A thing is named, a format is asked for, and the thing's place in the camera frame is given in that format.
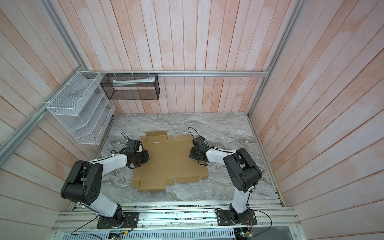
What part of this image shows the white wire mesh shelf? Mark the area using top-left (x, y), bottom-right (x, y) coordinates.
top-left (47, 72), bottom-right (115, 145)

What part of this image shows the brown cardboard box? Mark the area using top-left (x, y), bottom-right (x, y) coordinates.
top-left (131, 131), bottom-right (209, 192)

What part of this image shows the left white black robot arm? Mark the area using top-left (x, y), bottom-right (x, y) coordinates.
top-left (61, 139), bottom-right (150, 228)

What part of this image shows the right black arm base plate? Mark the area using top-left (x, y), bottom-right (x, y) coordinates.
top-left (214, 209), bottom-right (258, 227)

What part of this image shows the white paper in basket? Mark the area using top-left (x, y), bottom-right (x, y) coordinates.
top-left (112, 77), bottom-right (156, 87)

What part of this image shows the aluminium frame rail front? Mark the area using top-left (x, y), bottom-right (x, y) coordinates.
top-left (52, 200), bottom-right (301, 233)

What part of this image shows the black wire mesh basket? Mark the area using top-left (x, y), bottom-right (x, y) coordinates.
top-left (101, 73), bottom-right (161, 101)

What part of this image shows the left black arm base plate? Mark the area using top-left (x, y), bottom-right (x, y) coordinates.
top-left (97, 212), bottom-right (139, 229)

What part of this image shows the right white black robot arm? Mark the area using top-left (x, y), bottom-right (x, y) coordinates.
top-left (190, 136), bottom-right (262, 227)

